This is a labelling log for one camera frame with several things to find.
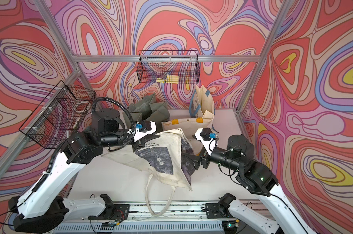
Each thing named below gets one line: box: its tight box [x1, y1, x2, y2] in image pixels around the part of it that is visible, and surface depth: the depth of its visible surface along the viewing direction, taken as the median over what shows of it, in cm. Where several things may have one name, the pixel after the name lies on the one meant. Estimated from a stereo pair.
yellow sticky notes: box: [156, 74, 180, 84], surface depth 86 cm
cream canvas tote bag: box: [101, 128, 196, 217], surface depth 67 cm
